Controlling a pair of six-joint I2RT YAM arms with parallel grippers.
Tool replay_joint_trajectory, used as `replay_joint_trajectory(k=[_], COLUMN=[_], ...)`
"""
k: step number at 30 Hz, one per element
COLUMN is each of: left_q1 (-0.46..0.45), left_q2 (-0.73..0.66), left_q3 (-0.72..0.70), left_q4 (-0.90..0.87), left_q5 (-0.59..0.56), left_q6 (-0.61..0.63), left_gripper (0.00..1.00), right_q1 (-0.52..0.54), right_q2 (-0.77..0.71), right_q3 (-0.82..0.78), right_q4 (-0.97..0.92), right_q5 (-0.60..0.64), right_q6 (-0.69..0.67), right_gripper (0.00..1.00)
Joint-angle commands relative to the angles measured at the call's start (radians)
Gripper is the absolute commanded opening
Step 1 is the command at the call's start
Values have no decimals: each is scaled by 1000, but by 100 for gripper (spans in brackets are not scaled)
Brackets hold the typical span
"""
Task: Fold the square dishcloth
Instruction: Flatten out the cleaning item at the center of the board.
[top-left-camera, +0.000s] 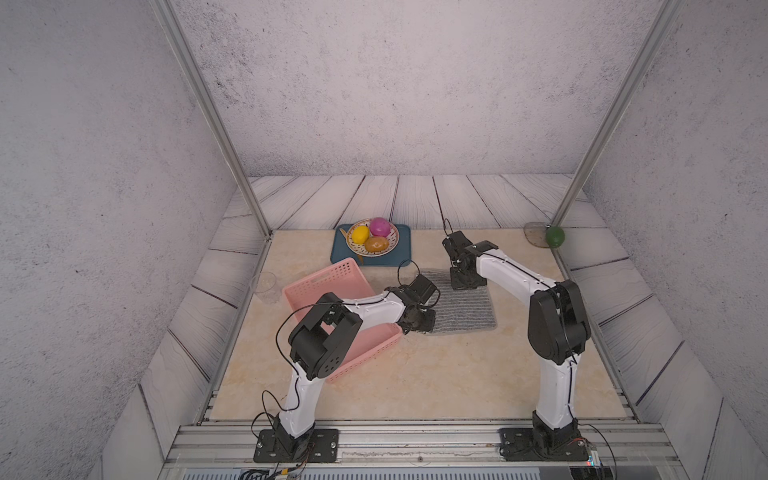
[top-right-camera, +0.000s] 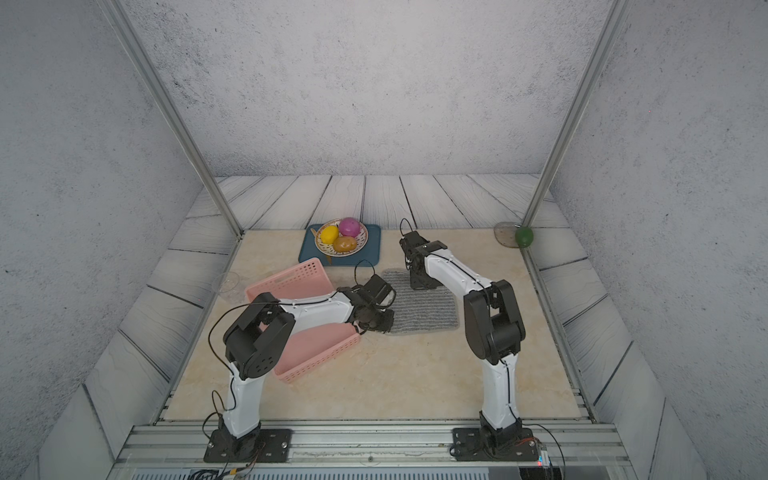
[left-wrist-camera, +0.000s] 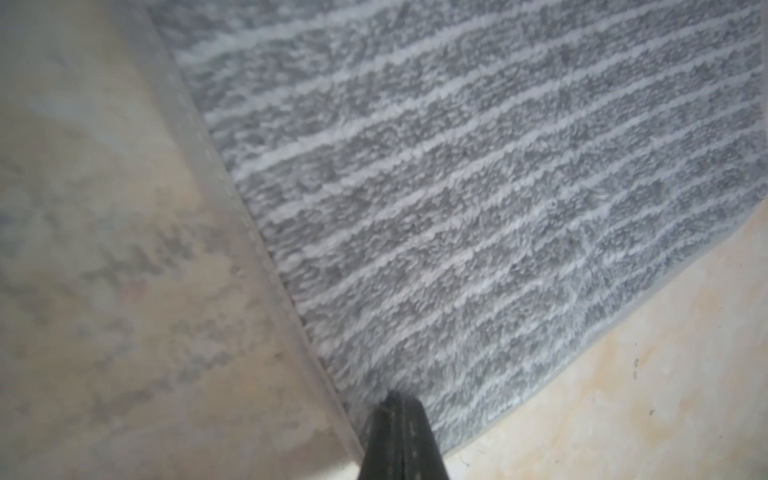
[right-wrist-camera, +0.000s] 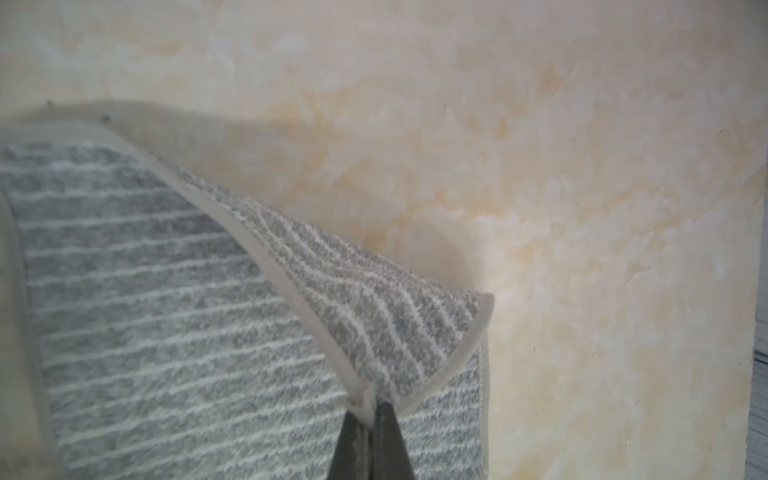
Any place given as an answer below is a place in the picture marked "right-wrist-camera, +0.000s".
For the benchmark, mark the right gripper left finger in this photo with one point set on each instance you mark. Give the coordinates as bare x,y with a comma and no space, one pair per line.
351,457

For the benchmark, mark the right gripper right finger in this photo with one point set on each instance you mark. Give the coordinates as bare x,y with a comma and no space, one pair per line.
389,458

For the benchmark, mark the grey striped square dishcloth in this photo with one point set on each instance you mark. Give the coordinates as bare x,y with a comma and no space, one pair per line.
175,329

